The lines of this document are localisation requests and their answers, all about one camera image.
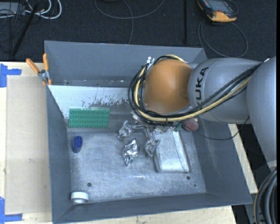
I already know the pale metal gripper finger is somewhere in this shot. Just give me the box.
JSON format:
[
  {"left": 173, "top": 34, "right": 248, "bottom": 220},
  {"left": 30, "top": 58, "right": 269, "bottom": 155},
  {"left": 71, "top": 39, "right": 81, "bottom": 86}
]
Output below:
[
  {"left": 117, "top": 120, "right": 142, "bottom": 142},
  {"left": 144, "top": 127, "right": 161, "bottom": 158}
]

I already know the pale grey rectangular block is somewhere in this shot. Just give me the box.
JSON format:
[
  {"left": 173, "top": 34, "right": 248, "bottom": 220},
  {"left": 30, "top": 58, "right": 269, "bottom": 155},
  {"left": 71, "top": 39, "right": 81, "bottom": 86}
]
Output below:
[{"left": 152, "top": 128, "right": 192, "bottom": 174}]

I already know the crumpled silver foil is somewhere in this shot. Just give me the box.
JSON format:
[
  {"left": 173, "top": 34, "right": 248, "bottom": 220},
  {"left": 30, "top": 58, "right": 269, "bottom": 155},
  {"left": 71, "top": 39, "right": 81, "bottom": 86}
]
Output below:
[{"left": 122, "top": 139, "right": 141, "bottom": 167}]

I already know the green studded flat block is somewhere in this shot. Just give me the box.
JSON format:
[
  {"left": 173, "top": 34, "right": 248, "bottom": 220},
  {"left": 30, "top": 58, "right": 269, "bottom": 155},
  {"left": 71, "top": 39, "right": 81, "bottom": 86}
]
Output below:
[{"left": 68, "top": 107, "right": 111, "bottom": 129}]

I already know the grey metal bin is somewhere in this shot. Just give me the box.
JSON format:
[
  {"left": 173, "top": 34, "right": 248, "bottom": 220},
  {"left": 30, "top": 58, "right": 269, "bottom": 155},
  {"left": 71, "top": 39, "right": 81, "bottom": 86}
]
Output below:
[{"left": 43, "top": 40, "right": 253, "bottom": 224}]

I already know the blue small cylinder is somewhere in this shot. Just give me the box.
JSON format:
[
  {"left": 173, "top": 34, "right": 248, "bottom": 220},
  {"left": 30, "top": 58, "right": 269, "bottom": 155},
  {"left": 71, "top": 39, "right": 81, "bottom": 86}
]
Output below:
[{"left": 71, "top": 135, "right": 84, "bottom": 154}]

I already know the white tape roll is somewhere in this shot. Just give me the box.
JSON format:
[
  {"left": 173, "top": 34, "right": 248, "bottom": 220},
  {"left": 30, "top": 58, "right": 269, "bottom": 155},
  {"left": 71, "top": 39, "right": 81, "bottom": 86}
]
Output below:
[{"left": 70, "top": 191, "right": 89, "bottom": 204}]

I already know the pale cardboard board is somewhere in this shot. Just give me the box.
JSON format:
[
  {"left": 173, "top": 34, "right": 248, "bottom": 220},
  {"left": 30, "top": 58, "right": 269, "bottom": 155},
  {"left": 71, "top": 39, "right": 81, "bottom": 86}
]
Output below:
[{"left": 4, "top": 75, "right": 52, "bottom": 215}]

